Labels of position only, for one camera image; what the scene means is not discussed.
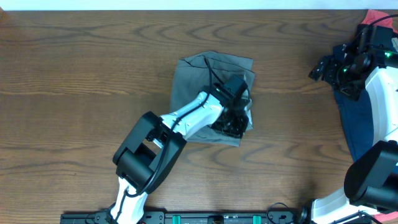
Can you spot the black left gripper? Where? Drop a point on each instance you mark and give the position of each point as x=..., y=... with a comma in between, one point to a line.
x=237, y=134

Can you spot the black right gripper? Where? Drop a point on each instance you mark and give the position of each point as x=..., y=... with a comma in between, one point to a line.
x=334, y=65

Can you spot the grey shorts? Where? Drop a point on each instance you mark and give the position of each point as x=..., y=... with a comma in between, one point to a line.
x=191, y=76

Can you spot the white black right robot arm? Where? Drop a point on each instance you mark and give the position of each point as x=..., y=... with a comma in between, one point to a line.
x=370, y=186

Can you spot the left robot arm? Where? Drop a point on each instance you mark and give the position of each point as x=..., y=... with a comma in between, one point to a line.
x=150, y=150

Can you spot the navy blue garment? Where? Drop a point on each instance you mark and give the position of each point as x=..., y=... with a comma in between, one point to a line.
x=373, y=117

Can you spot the red cloth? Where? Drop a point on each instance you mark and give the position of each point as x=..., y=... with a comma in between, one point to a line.
x=379, y=18

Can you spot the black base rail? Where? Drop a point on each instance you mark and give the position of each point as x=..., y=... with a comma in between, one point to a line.
x=284, y=217

